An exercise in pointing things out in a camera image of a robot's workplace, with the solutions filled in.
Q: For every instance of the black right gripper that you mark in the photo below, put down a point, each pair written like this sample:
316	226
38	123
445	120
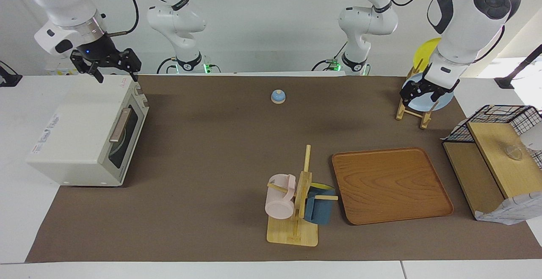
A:
99	52

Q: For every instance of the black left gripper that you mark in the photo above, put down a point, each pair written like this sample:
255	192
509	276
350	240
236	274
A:
427	86

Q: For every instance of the white toaster oven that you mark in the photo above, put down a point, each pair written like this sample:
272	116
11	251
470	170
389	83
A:
80	131

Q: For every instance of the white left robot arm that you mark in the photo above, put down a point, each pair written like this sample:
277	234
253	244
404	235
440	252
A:
465	16

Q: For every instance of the wooden plate rack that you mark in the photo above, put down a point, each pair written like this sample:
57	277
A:
424	118

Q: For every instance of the light blue plate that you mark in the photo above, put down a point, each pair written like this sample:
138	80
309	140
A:
442	100

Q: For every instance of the yellow plate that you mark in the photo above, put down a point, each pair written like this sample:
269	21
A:
425	52

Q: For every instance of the brown wooden tray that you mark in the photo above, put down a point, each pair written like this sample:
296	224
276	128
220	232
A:
389	186

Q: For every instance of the wooden shelf unit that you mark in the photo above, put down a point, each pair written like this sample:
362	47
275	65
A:
499	160

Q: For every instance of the clear glass cup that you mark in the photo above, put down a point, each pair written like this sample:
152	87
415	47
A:
514	153

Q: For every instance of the brown table mat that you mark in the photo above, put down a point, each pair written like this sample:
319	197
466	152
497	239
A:
211	152

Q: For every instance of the blue bell with wooden knob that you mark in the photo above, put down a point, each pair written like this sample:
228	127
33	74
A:
278	96

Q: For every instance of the white crumpled plastic sheet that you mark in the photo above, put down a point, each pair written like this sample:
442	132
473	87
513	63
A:
512	211

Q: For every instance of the dark blue mug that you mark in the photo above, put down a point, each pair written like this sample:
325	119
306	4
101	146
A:
317	209

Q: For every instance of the pink mug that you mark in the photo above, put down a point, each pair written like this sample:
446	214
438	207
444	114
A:
279	200

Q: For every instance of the wooden mug rack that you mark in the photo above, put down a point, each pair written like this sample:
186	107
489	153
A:
292	232

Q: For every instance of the black camera stand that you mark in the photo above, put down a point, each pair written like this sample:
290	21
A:
8	78
518	69

